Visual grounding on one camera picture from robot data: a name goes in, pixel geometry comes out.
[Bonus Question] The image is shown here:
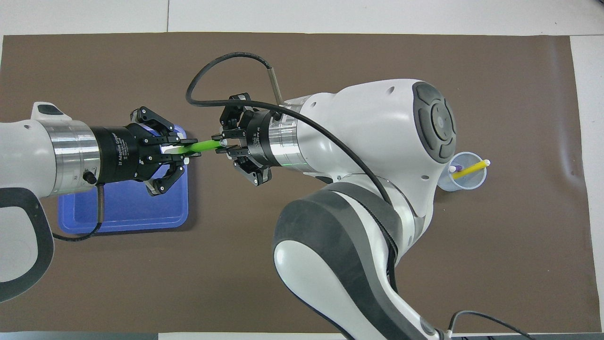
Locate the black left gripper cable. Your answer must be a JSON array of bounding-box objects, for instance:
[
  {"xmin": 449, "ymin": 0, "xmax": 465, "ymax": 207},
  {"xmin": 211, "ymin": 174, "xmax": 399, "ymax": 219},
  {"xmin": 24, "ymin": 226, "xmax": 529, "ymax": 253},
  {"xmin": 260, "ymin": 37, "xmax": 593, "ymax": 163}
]
[{"xmin": 52, "ymin": 183, "xmax": 105, "ymax": 242}]

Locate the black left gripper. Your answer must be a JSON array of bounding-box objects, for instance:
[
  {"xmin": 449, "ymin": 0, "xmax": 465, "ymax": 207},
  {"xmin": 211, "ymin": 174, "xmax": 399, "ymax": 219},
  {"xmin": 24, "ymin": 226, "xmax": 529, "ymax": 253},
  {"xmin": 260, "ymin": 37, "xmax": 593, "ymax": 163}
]
[{"xmin": 92, "ymin": 106, "xmax": 201, "ymax": 196}]

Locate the clear plastic cup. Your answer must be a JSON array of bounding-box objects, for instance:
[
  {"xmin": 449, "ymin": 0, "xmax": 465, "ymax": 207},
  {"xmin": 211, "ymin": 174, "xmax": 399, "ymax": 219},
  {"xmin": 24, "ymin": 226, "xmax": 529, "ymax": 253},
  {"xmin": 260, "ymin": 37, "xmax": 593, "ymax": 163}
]
[{"xmin": 438, "ymin": 152, "xmax": 487, "ymax": 192}]

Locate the brown table mat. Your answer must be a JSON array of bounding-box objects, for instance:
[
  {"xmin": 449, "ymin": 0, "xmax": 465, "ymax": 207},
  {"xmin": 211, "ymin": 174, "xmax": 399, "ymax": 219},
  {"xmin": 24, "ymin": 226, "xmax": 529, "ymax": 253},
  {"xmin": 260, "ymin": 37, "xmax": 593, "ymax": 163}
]
[{"xmin": 0, "ymin": 32, "xmax": 602, "ymax": 333}]

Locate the yellow pen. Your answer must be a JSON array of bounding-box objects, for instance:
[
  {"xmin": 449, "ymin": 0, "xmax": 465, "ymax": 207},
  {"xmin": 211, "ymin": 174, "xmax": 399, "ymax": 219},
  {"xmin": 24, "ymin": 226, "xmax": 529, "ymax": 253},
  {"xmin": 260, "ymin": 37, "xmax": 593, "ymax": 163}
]
[{"xmin": 451, "ymin": 160, "xmax": 491, "ymax": 180}]

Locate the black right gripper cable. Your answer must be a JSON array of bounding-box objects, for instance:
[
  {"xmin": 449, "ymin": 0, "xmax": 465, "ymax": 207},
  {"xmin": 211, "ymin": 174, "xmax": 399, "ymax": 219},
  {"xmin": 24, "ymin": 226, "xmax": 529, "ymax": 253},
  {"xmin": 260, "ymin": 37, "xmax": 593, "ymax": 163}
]
[{"xmin": 185, "ymin": 52, "xmax": 536, "ymax": 340}]

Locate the blue plastic tray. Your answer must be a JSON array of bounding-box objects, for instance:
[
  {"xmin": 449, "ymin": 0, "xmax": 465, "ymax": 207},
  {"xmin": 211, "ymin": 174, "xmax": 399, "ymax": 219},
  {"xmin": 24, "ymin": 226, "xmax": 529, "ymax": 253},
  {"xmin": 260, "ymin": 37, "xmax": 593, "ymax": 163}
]
[{"xmin": 58, "ymin": 124, "xmax": 189, "ymax": 235}]

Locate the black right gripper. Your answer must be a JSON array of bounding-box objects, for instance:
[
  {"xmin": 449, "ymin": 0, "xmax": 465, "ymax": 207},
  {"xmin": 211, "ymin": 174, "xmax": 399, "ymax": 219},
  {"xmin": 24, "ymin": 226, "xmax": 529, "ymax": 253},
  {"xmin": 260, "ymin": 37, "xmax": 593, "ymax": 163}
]
[{"xmin": 212, "ymin": 93, "xmax": 279, "ymax": 186}]

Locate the green pen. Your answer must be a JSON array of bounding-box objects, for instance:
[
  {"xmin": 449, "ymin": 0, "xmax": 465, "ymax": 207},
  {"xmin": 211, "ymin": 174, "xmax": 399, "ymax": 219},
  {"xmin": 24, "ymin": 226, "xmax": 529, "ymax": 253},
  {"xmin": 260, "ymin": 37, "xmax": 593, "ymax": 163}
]
[{"xmin": 160, "ymin": 139, "xmax": 229, "ymax": 156}]

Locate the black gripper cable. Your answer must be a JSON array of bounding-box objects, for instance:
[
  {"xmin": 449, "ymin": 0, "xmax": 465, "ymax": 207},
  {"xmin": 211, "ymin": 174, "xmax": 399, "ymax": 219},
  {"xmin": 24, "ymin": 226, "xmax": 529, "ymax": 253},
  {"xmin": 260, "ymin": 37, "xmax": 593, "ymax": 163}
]
[
  {"xmin": 52, "ymin": 183, "xmax": 105, "ymax": 242},
  {"xmin": 185, "ymin": 52, "xmax": 536, "ymax": 340}
]

